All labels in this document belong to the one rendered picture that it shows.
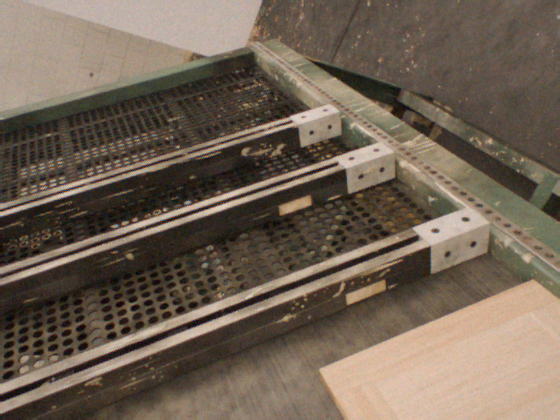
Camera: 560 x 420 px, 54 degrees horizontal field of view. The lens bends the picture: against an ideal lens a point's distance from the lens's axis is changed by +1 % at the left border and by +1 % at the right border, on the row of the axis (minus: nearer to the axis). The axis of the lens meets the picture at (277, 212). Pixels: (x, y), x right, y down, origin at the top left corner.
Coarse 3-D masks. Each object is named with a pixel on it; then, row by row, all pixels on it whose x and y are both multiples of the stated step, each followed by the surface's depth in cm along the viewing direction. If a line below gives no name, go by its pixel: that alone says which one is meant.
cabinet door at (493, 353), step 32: (512, 288) 94; (544, 288) 93; (448, 320) 90; (480, 320) 89; (512, 320) 89; (544, 320) 88; (384, 352) 87; (416, 352) 86; (448, 352) 85; (480, 352) 85; (512, 352) 84; (544, 352) 83; (352, 384) 83; (384, 384) 82; (416, 384) 82; (448, 384) 81; (480, 384) 80; (512, 384) 79; (544, 384) 79; (352, 416) 78; (384, 416) 78; (416, 416) 77; (448, 416) 77; (480, 416) 76; (512, 416) 75; (544, 416) 75
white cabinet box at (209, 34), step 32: (32, 0) 378; (64, 0) 385; (96, 0) 391; (128, 0) 398; (160, 0) 405; (192, 0) 413; (224, 0) 421; (256, 0) 429; (128, 32) 411; (160, 32) 419; (192, 32) 427; (224, 32) 435
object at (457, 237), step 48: (384, 240) 101; (432, 240) 99; (480, 240) 102; (288, 288) 95; (336, 288) 95; (144, 336) 90; (192, 336) 88; (240, 336) 92; (0, 384) 86; (48, 384) 87; (96, 384) 85; (144, 384) 89
